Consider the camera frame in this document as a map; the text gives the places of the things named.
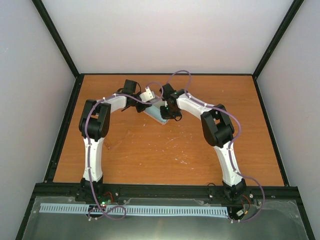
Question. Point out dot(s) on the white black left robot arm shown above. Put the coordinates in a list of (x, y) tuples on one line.
[(94, 125)]

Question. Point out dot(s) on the black enclosure frame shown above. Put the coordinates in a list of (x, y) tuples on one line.
[(273, 193)]

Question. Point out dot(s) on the pink glasses case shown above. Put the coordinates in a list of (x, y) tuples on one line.
[(159, 104)]

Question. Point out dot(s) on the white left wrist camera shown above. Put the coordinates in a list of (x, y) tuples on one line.
[(147, 95)]

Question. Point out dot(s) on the clear plastic front sheet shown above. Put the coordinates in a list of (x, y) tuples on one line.
[(275, 220)]

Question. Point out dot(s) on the light blue slotted cable duct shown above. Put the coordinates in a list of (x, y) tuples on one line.
[(138, 210)]

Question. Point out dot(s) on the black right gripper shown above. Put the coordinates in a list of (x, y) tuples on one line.
[(166, 117)]

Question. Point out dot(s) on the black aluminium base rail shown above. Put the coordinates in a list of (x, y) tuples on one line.
[(120, 193)]

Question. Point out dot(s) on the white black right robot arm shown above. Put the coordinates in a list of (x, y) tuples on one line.
[(218, 132)]

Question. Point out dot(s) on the light blue cleaning cloth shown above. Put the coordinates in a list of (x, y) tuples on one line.
[(154, 112)]

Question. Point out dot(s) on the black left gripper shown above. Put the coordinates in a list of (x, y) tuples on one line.
[(139, 108)]

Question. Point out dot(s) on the thin red frame sunglasses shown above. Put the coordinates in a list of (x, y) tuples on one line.
[(113, 144)]

